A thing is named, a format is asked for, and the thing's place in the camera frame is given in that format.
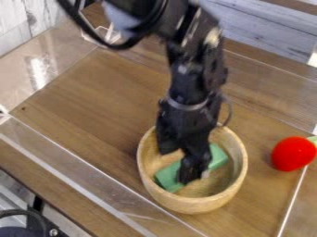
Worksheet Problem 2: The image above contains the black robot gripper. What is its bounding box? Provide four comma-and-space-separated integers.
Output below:
157, 95, 223, 184

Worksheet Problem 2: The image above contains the green rectangular block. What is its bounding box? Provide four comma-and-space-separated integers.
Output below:
154, 143, 229, 193

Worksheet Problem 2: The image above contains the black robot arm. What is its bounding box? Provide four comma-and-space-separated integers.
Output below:
58, 0, 227, 184

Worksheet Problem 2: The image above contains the brown wooden bowl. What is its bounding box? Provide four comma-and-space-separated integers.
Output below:
137, 127, 248, 215

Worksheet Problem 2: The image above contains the red strawberry toy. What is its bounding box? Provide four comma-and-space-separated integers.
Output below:
270, 136, 317, 172

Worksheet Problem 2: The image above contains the black metal table leg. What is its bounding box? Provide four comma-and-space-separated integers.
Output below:
32, 196, 44, 212

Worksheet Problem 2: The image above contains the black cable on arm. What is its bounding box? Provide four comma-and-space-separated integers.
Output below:
215, 98, 234, 128

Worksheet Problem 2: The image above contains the clear acrylic corner bracket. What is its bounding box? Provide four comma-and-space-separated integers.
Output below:
76, 12, 120, 50

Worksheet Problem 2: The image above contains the black cable lower left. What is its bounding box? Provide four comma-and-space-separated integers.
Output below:
0, 208, 48, 237

